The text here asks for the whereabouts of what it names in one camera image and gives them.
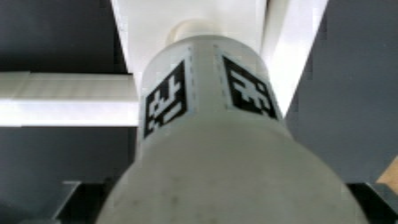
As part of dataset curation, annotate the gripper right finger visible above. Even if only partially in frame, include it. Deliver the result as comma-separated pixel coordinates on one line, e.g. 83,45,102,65
348,183,398,224

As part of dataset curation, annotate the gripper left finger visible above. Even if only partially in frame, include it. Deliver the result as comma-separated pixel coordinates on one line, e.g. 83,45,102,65
15,180,104,224

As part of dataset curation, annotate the white lamp bulb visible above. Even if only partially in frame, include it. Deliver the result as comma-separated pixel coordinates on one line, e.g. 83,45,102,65
95,20,367,224

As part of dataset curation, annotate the white U-shaped fence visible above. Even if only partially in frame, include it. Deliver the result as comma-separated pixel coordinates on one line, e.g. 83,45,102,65
0,0,328,127

